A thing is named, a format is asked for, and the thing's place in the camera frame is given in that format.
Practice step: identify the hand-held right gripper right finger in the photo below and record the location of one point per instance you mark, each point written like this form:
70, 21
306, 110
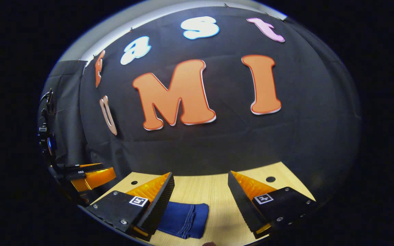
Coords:
243, 208

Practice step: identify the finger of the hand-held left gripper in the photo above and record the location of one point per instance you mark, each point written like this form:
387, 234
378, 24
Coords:
74, 167
94, 179

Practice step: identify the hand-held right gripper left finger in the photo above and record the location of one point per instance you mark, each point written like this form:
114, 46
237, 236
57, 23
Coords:
159, 208

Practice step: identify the blue denim jeans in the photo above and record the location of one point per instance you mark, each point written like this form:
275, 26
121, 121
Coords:
186, 218

